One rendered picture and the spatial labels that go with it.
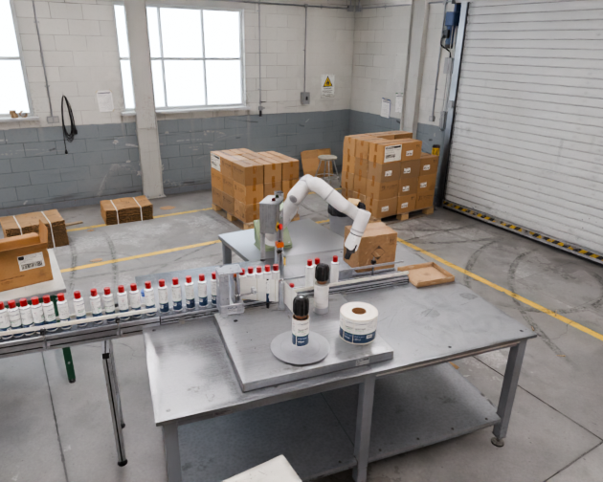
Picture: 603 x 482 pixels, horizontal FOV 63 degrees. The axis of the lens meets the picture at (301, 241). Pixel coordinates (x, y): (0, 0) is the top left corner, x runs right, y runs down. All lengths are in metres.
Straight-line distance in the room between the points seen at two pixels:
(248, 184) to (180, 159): 2.27
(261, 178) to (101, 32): 3.14
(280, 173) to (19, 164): 3.69
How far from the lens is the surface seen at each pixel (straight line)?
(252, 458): 2.96
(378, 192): 6.70
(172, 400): 2.40
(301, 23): 9.12
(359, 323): 2.57
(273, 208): 2.86
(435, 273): 3.63
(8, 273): 3.78
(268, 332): 2.71
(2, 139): 7.91
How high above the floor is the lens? 2.34
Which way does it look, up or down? 22 degrees down
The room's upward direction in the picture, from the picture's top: 1 degrees clockwise
